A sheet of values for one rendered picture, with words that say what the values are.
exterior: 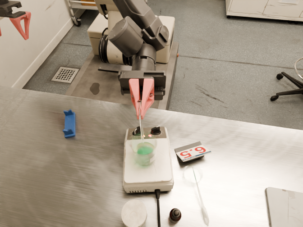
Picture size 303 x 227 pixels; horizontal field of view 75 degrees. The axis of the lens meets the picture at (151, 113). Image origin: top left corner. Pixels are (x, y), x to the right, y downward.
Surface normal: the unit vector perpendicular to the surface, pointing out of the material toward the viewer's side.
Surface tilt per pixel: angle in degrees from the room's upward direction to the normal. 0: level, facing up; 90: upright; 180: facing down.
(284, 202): 0
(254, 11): 90
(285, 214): 0
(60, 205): 0
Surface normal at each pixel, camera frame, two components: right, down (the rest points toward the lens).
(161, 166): -0.01, -0.60
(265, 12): -0.19, 0.79
